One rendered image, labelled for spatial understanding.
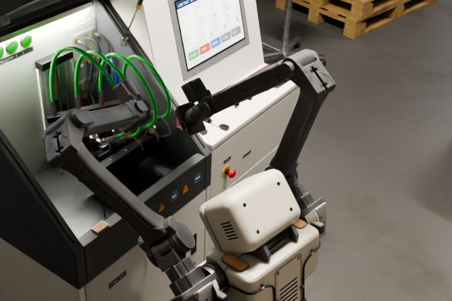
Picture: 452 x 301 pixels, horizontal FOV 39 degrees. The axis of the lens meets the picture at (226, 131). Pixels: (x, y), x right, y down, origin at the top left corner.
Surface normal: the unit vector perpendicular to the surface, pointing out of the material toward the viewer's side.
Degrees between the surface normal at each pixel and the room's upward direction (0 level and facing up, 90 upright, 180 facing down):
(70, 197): 0
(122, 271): 90
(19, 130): 90
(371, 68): 0
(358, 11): 90
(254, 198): 48
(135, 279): 90
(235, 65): 76
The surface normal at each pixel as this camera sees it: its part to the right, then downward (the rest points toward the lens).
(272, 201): 0.55, -0.25
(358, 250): 0.04, -0.83
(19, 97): 0.81, 0.35
